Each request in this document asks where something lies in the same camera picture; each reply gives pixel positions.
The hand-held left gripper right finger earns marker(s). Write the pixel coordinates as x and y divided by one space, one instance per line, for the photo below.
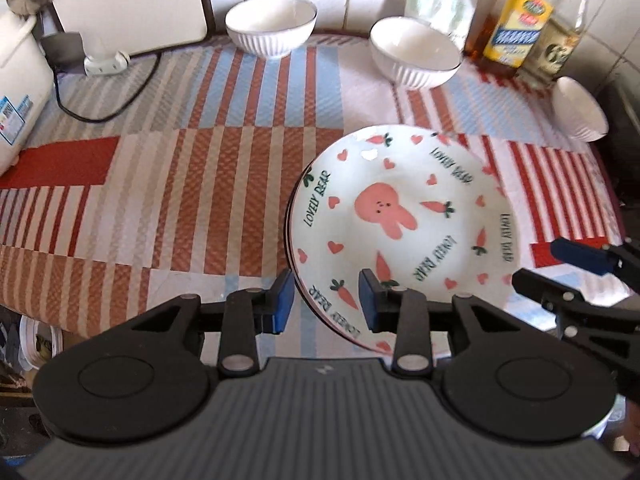
369 295

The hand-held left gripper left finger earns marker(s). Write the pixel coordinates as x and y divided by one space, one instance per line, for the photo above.
282 305

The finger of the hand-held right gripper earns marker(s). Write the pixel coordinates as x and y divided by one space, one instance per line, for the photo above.
580 255
545 290

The white plate with black rim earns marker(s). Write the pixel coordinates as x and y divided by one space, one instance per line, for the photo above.
287 230

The bunny print plate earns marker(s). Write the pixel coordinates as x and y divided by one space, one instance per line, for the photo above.
400 220

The white ribbed bowl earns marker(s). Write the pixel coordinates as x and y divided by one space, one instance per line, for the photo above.
270 17
582 110
415 50

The striped table mat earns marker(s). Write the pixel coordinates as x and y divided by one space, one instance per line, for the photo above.
200 185

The clear vinegar bottle yellow cap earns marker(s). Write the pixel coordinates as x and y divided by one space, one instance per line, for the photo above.
552 50

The cooking wine bottle yellow label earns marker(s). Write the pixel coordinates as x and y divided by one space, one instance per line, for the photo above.
517 25

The white plug adapter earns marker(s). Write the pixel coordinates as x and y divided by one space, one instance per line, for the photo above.
106 62

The black appliance plug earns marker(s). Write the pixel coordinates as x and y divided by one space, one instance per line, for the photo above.
62 50

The white rice cooker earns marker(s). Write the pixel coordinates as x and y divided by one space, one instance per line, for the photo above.
20 85

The white cutting board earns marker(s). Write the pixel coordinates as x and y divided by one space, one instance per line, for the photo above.
125 0

